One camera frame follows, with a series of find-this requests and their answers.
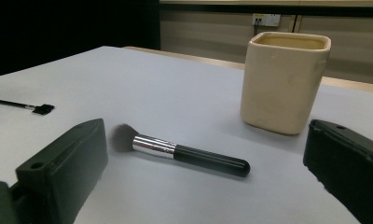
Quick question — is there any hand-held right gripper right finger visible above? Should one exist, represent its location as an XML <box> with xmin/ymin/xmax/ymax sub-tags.
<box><xmin>302</xmin><ymin>119</ymin><xmax>373</xmax><ymax>224</ymax></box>

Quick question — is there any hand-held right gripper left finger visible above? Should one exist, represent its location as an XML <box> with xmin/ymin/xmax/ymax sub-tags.
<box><xmin>10</xmin><ymin>118</ymin><xmax>109</xmax><ymax>224</ymax></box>

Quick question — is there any small black makeup brush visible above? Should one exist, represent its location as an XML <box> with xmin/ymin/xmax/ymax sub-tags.
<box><xmin>0</xmin><ymin>97</ymin><xmax>56</xmax><ymax>117</ymax></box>

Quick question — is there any beige ceramic brush holder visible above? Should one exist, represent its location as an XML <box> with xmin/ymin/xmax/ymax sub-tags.
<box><xmin>240</xmin><ymin>31</ymin><xmax>332</xmax><ymax>136</ymax></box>

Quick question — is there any large black makeup brush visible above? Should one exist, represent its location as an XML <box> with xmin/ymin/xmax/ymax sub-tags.
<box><xmin>109</xmin><ymin>123</ymin><xmax>251</xmax><ymax>178</ymax></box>

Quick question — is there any white table mat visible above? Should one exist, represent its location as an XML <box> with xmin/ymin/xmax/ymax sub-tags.
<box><xmin>0</xmin><ymin>46</ymin><xmax>373</xmax><ymax>224</ymax></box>

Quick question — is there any black curtain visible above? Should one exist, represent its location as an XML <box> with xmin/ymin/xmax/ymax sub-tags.
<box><xmin>0</xmin><ymin>0</ymin><xmax>161</xmax><ymax>79</ymax></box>

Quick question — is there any black horizontal bar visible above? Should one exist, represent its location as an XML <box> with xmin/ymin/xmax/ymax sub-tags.
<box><xmin>159</xmin><ymin>3</ymin><xmax>373</xmax><ymax>19</ymax></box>

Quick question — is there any black wall cable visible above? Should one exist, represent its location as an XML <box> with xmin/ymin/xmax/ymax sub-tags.
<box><xmin>253</xmin><ymin>18</ymin><xmax>264</xmax><ymax>35</ymax></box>

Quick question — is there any white wall socket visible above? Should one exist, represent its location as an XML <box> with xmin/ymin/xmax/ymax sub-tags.
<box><xmin>251</xmin><ymin>13</ymin><xmax>282</xmax><ymax>28</ymax></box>

